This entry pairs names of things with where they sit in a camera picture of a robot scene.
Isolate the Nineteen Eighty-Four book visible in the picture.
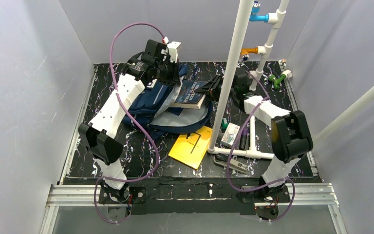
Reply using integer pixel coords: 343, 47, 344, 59
170, 80, 207, 110

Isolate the navy blue student backpack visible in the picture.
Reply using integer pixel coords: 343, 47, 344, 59
127, 64, 213, 140

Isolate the yellow notebook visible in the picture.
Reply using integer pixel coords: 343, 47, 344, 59
168, 126, 212, 170

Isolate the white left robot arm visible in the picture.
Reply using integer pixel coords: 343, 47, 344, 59
78, 38, 182, 190

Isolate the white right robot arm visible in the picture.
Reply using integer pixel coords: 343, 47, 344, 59
195, 68, 314, 192

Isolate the small green eraser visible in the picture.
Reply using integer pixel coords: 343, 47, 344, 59
221, 117, 229, 130

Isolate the green pipe valve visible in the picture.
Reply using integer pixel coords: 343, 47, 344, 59
268, 74, 287, 89

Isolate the white rectangular box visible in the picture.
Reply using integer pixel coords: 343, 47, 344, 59
221, 123, 240, 148

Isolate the orange pipe valve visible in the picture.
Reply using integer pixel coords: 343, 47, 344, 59
240, 47, 259, 61

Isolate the purple marker pen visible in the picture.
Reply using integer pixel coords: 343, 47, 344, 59
239, 127, 249, 150

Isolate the black pen on notebook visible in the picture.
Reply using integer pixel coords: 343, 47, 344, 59
186, 132, 202, 154

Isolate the grey stapler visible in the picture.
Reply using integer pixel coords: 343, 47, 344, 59
213, 154, 247, 174

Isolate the blue pipe valve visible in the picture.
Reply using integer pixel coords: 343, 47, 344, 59
249, 0, 269, 23

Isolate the white PVC pipe frame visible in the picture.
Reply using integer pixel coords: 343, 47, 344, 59
207, 0, 374, 160

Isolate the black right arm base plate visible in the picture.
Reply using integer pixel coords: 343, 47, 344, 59
238, 184, 291, 205

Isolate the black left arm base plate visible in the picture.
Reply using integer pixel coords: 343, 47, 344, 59
97, 183, 147, 204

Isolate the aluminium rail frame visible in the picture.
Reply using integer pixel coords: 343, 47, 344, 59
40, 69, 349, 234

